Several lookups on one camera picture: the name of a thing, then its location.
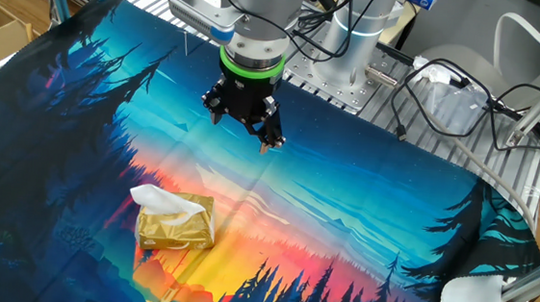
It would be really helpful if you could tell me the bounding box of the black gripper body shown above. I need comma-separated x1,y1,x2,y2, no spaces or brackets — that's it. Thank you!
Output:
206,66,287,134

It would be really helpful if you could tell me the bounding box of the clear plastic bag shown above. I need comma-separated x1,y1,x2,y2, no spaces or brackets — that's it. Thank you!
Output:
418,78,494,140

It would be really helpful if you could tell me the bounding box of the white chair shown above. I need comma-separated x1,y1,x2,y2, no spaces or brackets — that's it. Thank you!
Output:
417,5,540,101

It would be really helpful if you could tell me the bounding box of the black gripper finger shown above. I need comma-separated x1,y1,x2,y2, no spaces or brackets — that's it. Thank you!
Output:
198,81,231,127
243,95,290,157

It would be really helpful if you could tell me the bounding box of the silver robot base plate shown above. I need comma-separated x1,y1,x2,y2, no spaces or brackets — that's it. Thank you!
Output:
280,38,404,118

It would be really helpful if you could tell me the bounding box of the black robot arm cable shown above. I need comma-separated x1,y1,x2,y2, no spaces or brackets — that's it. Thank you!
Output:
154,0,387,68

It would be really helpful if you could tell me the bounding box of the black cable with plug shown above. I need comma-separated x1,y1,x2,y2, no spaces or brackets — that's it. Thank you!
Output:
386,54,500,150

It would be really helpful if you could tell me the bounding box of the crumpled white paper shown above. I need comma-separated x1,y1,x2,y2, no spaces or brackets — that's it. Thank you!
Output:
409,54,453,87

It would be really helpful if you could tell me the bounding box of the gold tissue pack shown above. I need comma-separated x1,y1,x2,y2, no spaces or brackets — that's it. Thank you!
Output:
132,189,219,257

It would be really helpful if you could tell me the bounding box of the forest sunset print tablecloth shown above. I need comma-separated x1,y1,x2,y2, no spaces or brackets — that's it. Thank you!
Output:
0,0,540,302

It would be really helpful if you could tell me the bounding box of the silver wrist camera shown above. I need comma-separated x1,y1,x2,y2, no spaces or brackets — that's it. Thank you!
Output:
165,0,244,46

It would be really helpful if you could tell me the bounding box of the white paper napkin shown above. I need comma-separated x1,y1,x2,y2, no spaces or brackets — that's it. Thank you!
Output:
127,182,210,229

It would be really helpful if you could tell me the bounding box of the grey cable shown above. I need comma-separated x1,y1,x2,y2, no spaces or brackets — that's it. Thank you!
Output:
406,97,540,236

